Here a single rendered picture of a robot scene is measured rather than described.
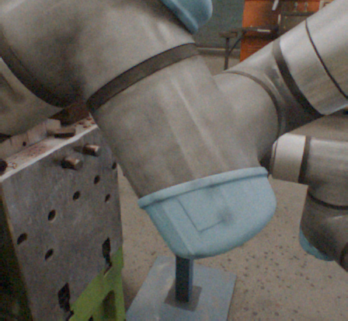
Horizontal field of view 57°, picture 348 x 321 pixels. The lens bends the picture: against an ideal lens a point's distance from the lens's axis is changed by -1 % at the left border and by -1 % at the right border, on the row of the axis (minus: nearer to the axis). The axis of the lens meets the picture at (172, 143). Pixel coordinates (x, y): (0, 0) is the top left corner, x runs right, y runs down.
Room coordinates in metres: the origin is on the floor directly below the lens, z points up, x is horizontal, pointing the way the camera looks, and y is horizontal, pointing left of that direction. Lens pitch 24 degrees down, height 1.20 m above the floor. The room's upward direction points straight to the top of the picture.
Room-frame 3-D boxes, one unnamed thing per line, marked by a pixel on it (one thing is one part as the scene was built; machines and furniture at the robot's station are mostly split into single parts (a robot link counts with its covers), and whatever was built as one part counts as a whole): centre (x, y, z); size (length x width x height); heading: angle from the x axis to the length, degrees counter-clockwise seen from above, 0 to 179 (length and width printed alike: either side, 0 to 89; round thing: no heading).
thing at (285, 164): (0.46, -0.18, 0.98); 0.08 x 0.05 x 0.08; 157
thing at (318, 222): (0.41, -0.26, 0.88); 0.11 x 0.08 x 0.11; 16
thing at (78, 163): (0.64, 0.23, 0.87); 0.04 x 0.03 x 0.03; 67
